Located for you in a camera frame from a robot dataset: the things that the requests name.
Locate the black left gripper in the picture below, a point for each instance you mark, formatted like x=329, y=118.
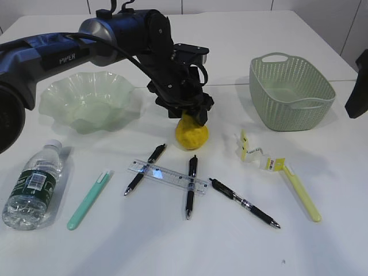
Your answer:
x=182, y=95

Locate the yellow pear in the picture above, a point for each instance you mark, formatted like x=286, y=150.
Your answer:
x=189, y=134

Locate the waste paper label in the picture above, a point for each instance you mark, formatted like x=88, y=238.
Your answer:
x=256, y=155

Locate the yellow pen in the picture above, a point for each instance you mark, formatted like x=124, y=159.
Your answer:
x=302, y=194

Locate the mint green pen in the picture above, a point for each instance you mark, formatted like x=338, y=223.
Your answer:
x=89, y=200

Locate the clear plastic water bottle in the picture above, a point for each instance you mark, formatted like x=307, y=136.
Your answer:
x=29, y=200

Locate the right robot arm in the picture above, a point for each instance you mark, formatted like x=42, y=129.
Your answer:
x=357, y=102

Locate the blue left robot arm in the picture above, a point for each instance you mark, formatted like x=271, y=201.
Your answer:
x=176, y=71

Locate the black pen under ruler middle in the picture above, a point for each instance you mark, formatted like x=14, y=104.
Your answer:
x=193, y=162

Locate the black pen under ruler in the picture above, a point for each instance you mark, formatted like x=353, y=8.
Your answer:
x=193, y=162
x=151, y=160

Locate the black pen under ruler left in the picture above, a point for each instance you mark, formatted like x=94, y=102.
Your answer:
x=151, y=160

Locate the clear plastic ruler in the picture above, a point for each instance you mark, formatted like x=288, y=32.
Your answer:
x=169, y=177

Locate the black pen right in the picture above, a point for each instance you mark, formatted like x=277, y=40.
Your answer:
x=229, y=193

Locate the green woven plastic basket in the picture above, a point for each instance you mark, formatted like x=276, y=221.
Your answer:
x=290, y=95

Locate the frosted green wavy plate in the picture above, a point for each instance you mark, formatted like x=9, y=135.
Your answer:
x=87, y=101

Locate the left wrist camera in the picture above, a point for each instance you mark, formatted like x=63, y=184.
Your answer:
x=190, y=54

